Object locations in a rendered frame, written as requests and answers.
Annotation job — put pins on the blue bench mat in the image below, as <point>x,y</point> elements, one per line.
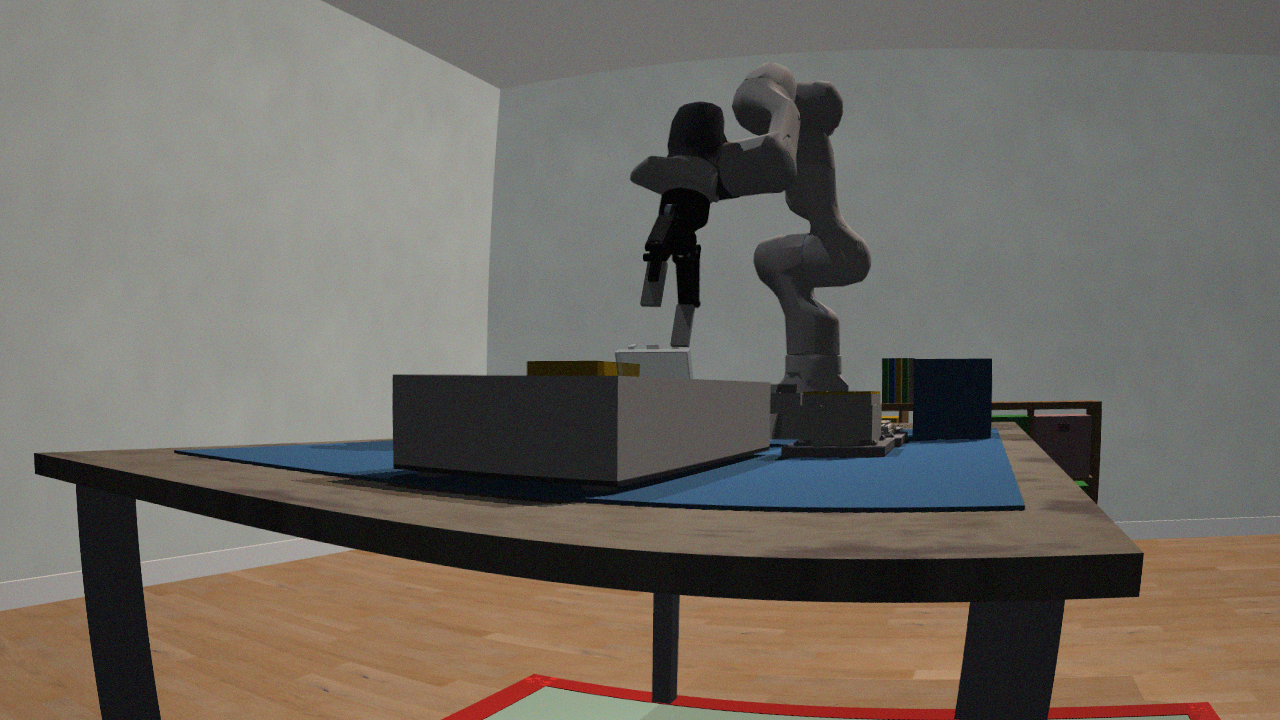
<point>919,476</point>

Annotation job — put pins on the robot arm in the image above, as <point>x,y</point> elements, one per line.
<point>831,255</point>

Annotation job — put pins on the yellow bin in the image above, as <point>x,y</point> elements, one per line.
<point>571,368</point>

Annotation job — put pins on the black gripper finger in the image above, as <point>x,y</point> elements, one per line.
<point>688,279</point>
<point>655,275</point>

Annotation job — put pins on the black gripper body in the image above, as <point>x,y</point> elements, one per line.
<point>693,211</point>

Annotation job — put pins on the yellow plate with grid of black holes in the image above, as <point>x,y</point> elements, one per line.
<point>840,418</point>

